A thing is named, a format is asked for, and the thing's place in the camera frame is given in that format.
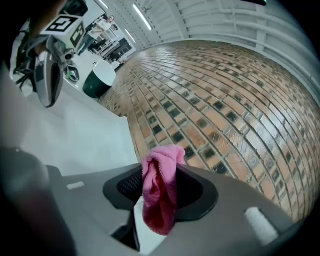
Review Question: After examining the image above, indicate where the person's left forearm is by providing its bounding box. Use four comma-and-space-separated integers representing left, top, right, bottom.
29, 0, 66, 38

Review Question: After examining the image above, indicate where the dark green round tub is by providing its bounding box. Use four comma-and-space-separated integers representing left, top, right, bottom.
82, 59, 117, 99

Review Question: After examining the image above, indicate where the white shelf rack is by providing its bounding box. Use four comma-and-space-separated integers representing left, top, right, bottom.
92, 14, 120, 60

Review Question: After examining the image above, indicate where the short ceiling light strip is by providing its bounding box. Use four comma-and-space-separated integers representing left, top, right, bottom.
123, 28, 137, 44

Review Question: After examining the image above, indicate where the pink cloth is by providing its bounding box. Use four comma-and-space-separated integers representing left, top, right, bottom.
140, 144, 186, 236

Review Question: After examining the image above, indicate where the black cable bundle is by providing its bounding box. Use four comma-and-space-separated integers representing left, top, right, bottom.
9, 31, 36, 87

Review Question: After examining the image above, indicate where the long ceiling light strip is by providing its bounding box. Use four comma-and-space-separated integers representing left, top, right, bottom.
131, 2, 153, 31

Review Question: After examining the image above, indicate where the white sink counter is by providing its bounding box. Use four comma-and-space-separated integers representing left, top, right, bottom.
0, 58, 140, 176

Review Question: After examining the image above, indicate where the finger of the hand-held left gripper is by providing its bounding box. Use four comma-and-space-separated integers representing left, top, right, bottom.
33, 48, 64, 109

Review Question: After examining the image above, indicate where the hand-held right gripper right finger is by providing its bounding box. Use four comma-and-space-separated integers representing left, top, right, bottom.
139, 163, 305, 256

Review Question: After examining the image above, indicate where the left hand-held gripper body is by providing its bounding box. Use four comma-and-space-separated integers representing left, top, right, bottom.
9, 0, 89, 66

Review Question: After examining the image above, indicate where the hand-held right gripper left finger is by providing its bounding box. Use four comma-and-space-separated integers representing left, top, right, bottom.
44, 163, 144, 252

